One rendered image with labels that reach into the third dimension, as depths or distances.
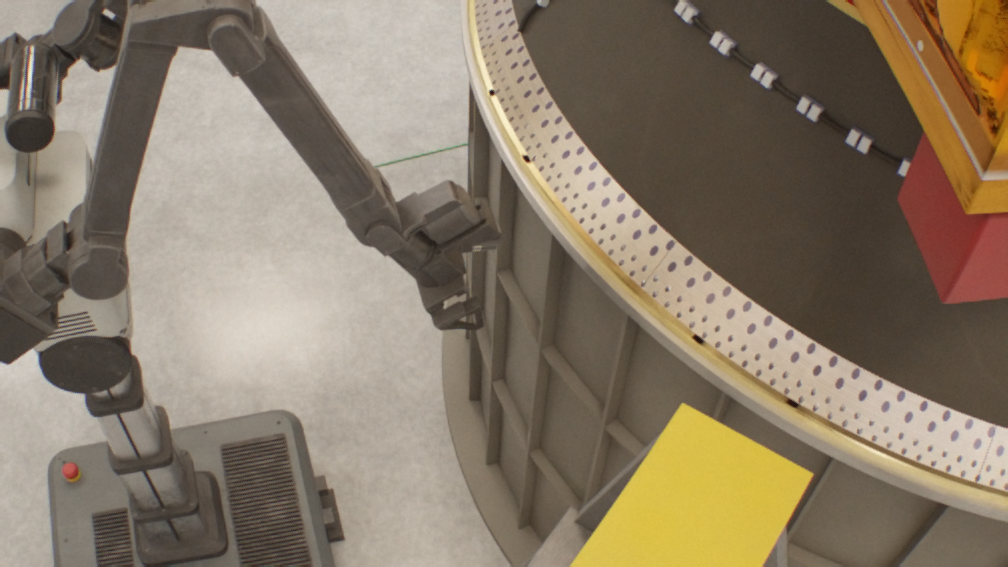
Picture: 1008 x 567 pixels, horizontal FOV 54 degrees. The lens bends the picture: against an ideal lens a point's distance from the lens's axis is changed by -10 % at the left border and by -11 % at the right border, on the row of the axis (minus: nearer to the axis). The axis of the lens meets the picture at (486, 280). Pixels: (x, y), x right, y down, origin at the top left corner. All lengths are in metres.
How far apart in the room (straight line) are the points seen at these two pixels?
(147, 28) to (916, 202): 0.81
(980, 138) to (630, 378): 0.98
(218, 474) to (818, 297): 1.48
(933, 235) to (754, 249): 0.44
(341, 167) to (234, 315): 1.82
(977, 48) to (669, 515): 0.50
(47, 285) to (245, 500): 1.19
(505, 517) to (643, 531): 1.67
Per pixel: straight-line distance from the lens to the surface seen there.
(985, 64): 0.91
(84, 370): 1.76
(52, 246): 1.35
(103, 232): 1.28
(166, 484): 2.17
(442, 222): 1.37
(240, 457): 2.50
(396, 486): 2.71
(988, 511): 1.56
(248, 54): 1.09
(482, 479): 2.69
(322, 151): 1.24
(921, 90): 1.06
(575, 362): 1.93
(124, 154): 1.21
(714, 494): 1.02
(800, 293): 1.49
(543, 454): 2.30
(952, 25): 0.92
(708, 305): 1.54
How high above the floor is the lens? 2.40
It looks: 52 degrees down
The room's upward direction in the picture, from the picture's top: 2 degrees clockwise
